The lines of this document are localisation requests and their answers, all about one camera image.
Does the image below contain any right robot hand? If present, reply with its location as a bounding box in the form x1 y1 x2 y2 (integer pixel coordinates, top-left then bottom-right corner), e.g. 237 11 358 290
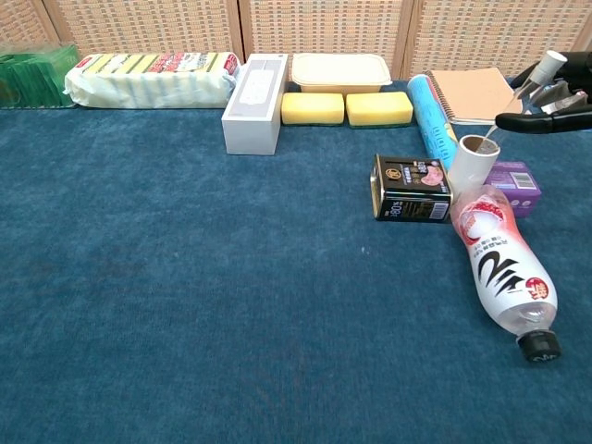
494 51 592 135

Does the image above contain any test tube with white stopper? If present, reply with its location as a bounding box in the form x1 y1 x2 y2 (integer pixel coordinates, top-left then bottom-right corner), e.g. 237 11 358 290
483 50 569 141

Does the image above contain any purple cardboard box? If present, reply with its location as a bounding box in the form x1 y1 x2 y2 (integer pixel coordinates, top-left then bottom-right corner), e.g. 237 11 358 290
483 160 542 218

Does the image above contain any kraft spiral notebook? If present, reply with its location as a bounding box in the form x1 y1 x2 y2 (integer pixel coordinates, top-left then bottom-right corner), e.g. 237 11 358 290
424 67 524 127

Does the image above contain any white paper roll cardboard core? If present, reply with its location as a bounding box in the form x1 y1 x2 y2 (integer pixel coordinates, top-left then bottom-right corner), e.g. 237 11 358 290
447 134 501 191

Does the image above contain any blue wrap roll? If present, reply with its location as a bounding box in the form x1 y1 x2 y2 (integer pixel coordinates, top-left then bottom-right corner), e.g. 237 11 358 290
406 74 459 171

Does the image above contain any black tin can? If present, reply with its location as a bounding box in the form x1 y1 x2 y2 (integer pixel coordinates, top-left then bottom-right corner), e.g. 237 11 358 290
368 154 453 222

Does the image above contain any white pink drink bottle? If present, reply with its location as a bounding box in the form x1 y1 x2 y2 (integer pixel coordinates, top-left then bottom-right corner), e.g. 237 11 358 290
449 183 563 364

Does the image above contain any yellow sponge block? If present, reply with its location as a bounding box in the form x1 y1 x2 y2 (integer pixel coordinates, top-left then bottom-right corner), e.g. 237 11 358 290
280 92 346 127
345 91 414 130

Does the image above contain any beige lidded plastic container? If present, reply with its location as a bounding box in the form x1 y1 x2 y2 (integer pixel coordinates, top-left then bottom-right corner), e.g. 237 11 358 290
290 53 394 96

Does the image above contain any woven folding screen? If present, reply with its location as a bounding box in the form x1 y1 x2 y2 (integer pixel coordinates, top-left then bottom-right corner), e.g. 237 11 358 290
0 0 592 80

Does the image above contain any white power strip box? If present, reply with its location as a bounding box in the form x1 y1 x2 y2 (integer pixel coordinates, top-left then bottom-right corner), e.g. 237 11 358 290
220 53 290 156

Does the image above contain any blue table cloth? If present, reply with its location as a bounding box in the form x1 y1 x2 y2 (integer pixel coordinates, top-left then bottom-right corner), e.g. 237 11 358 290
0 76 592 444

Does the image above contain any yellow sponge multipack bag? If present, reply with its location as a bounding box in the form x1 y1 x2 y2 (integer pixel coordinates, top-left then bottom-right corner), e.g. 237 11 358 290
63 52 241 110

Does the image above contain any green packet stack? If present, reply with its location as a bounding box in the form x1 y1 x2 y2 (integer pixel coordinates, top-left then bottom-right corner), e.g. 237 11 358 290
0 43 79 110

